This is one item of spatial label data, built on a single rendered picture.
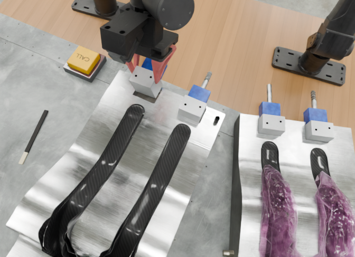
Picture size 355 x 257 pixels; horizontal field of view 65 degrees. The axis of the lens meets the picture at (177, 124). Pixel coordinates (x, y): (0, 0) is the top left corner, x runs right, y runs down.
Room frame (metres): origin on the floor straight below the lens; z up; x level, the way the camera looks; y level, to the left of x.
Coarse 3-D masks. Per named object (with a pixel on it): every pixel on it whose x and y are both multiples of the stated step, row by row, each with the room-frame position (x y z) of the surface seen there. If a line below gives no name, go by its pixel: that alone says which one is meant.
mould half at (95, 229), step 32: (128, 96) 0.29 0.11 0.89; (160, 96) 0.30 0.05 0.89; (96, 128) 0.21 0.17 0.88; (160, 128) 0.23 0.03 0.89; (192, 128) 0.24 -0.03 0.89; (64, 160) 0.13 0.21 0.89; (96, 160) 0.14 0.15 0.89; (128, 160) 0.15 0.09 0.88; (192, 160) 0.17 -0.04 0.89; (32, 192) 0.06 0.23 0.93; (64, 192) 0.07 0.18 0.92; (128, 192) 0.09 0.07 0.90; (192, 192) 0.11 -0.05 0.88; (32, 224) 0.01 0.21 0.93; (96, 224) 0.02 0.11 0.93; (160, 224) 0.04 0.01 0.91; (32, 256) -0.04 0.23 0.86; (96, 256) -0.02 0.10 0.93; (160, 256) -0.01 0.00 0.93
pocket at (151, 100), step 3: (135, 93) 0.31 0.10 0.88; (138, 93) 0.32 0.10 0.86; (141, 93) 0.32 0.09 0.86; (159, 93) 0.32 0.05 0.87; (138, 96) 0.31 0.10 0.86; (141, 96) 0.31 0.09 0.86; (144, 96) 0.31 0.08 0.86; (147, 96) 0.31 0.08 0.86; (144, 99) 0.30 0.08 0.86; (147, 99) 0.31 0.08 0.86; (150, 99) 0.31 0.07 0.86; (153, 99) 0.31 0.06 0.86; (156, 99) 0.31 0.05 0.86; (153, 102) 0.30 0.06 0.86
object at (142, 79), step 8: (144, 64) 0.34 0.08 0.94; (136, 72) 0.32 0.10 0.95; (144, 72) 0.32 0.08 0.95; (152, 72) 0.32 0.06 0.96; (136, 80) 0.30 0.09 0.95; (144, 80) 0.30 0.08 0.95; (152, 80) 0.30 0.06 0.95; (160, 80) 0.32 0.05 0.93; (136, 88) 0.30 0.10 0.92; (144, 88) 0.29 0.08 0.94; (152, 88) 0.29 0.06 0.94; (160, 88) 0.31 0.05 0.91; (152, 96) 0.29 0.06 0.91
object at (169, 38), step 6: (132, 6) 0.35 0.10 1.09; (138, 12) 0.35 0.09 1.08; (144, 12) 0.34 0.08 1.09; (168, 36) 0.35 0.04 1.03; (174, 36) 0.35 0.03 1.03; (162, 42) 0.33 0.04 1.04; (168, 42) 0.33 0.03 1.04; (174, 42) 0.34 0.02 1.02; (150, 48) 0.31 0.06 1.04; (156, 48) 0.31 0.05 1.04; (162, 48) 0.31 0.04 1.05; (168, 48) 0.32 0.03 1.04; (162, 54) 0.30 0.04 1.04
